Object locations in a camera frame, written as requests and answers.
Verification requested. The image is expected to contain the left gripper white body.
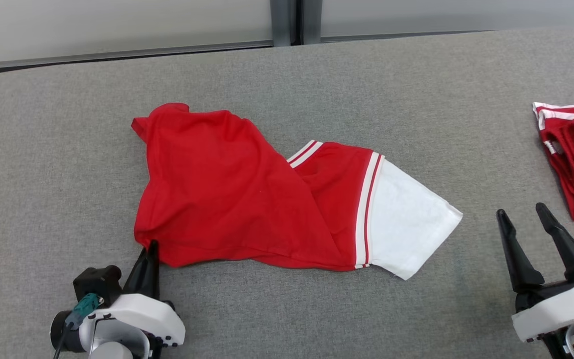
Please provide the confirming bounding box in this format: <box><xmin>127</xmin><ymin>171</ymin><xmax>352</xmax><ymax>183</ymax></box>
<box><xmin>79</xmin><ymin>293</ymin><xmax>186</xmax><ymax>348</ymax></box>

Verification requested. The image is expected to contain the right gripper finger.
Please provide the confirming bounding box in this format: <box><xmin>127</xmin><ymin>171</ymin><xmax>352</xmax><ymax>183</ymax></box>
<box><xmin>536</xmin><ymin>202</ymin><xmax>574</xmax><ymax>282</ymax></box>
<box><xmin>496</xmin><ymin>209</ymin><xmax>545</xmax><ymax>294</ymax></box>

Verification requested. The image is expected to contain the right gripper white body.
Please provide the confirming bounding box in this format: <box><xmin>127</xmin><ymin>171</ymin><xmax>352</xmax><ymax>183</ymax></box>
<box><xmin>511</xmin><ymin>278</ymin><xmax>574</xmax><ymax>344</ymax></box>

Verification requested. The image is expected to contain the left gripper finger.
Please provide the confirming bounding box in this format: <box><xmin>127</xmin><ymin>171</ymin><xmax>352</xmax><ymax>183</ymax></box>
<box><xmin>140</xmin><ymin>240</ymin><xmax>161</xmax><ymax>300</ymax></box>
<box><xmin>123</xmin><ymin>247</ymin><xmax>149</xmax><ymax>295</ymax></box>

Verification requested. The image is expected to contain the red white sports shirt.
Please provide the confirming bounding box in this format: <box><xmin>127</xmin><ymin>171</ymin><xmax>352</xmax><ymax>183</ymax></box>
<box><xmin>131</xmin><ymin>102</ymin><xmax>463</xmax><ymax>281</ymax></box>

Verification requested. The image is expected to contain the black cable with teal plug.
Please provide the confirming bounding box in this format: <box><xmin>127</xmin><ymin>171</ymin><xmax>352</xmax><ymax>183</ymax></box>
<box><xmin>53</xmin><ymin>293</ymin><xmax>101</xmax><ymax>359</ymax></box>

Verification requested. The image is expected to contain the grey partition bottom rail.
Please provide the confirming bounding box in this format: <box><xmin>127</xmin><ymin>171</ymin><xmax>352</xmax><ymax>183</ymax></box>
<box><xmin>0</xmin><ymin>41</ymin><xmax>274</xmax><ymax>71</ymax></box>
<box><xmin>321</xmin><ymin>25</ymin><xmax>574</xmax><ymax>43</ymax></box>

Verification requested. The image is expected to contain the grey cylindrical post bumper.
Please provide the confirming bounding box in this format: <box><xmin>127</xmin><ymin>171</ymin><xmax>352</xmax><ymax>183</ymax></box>
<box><xmin>270</xmin><ymin>0</ymin><xmax>292</xmax><ymax>47</ymax></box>
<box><xmin>302</xmin><ymin>0</ymin><xmax>322</xmax><ymax>44</ymax></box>

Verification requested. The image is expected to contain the grey partition frame post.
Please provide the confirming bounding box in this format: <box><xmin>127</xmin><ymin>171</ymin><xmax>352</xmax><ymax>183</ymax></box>
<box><xmin>287</xmin><ymin>0</ymin><xmax>307</xmax><ymax>45</ymax></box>

